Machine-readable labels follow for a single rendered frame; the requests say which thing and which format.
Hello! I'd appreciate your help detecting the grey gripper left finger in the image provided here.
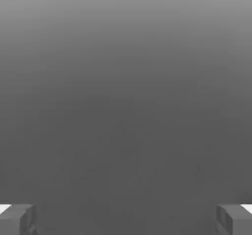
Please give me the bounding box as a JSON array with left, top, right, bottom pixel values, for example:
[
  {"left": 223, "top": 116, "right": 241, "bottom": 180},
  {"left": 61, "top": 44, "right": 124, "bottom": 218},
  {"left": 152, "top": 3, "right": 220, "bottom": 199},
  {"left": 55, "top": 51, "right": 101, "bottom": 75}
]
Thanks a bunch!
[{"left": 0, "top": 204, "right": 37, "bottom": 235}]

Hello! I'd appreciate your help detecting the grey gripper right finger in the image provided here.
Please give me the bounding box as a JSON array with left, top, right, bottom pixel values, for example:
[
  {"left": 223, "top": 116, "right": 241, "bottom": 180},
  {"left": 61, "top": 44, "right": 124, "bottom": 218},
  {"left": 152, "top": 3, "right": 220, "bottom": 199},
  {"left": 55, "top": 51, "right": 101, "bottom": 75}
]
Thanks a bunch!
[{"left": 215, "top": 204, "right": 252, "bottom": 235}]

